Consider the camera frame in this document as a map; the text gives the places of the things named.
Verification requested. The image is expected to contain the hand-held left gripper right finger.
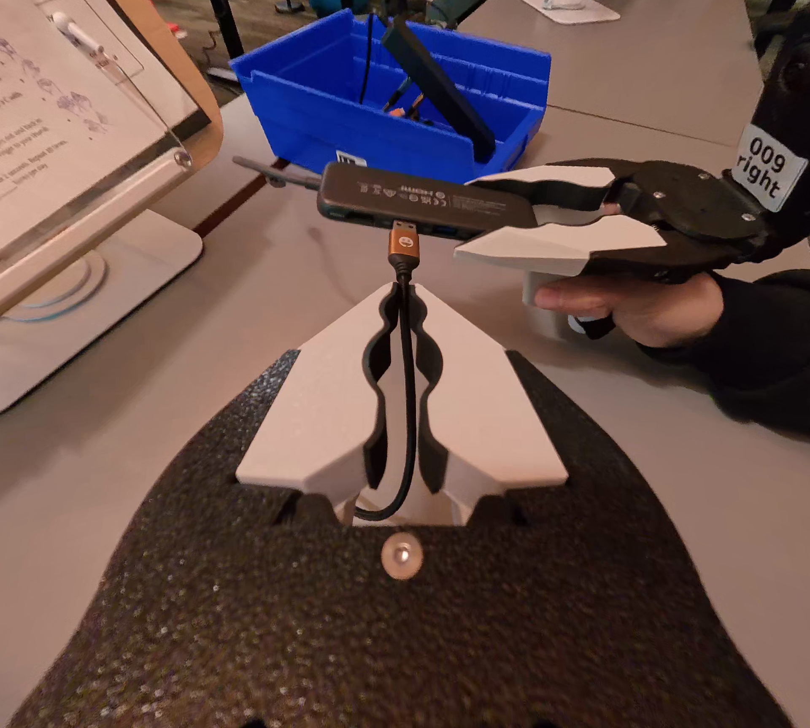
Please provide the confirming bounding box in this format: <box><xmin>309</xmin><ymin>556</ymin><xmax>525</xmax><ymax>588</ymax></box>
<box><xmin>410</xmin><ymin>282</ymin><xmax>569</xmax><ymax>523</ymax></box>

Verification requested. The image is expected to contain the dark grey usb hub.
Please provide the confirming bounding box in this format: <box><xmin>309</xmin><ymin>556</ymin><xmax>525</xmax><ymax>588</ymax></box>
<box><xmin>232</xmin><ymin>156</ymin><xmax>539</xmax><ymax>240</ymax></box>

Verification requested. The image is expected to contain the thin black cable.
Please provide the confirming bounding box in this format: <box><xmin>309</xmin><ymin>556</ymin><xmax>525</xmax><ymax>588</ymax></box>
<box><xmin>359</xmin><ymin>13</ymin><xmax>375</xmax><ymax>105</ymax></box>

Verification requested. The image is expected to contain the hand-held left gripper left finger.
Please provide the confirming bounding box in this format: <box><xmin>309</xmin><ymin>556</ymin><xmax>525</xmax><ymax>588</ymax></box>
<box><xmin>235</xmin><ymin>282</ymin><xmax>406</xmax><ymax>523</ymax></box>

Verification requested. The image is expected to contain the laminated exercise sheet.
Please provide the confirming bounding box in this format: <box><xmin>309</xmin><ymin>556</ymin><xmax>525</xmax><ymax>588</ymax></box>
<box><xmin>0</xmin><ymin>0</ymin><xmax>191</xmax><ymax>248</ymax></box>

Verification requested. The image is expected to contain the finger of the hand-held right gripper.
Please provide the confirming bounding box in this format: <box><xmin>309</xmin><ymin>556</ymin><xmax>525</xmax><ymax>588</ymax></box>
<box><xmin>452</xmin><ymin>214</ymin><xmax>668</xmax><ymax>276</ymax></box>
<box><xmin>465</xmin><ymin>165</ymin><xmax>618</xmax><ymax>213</ymax></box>

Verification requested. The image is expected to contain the black usb cable orange plug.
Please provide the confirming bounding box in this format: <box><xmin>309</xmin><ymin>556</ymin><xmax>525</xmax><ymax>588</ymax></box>
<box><xmin>353</xmin><ymin>221</ymin><xmax>421</xmax><ymax>521</ymax></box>

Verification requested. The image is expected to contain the person's right hand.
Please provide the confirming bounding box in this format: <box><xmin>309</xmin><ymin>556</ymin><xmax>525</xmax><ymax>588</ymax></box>
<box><xmin>533</xmin><ymin>272</ymin><xmax>725</xmax><ymax>349</ymax></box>

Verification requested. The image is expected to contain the blue plastic bin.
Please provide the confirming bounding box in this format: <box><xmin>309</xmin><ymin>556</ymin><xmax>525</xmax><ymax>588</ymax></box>
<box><xmin>229</xmin><ymin>8</ymin><xmax>551</xmax><ymax>185</ymax></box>

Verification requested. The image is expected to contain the person's right forearm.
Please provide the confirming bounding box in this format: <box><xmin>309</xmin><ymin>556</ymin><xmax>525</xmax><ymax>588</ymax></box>
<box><xmin>636</xmin><ymin>269</ymin><xmax>810</xmax><ymax>438</ymax></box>

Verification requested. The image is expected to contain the wire page holder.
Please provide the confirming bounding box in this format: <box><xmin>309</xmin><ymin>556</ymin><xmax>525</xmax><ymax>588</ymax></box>
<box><xmin>54</xmin><ymin>12</ymin><xmax>194</xmax><ymax>169</ymax></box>

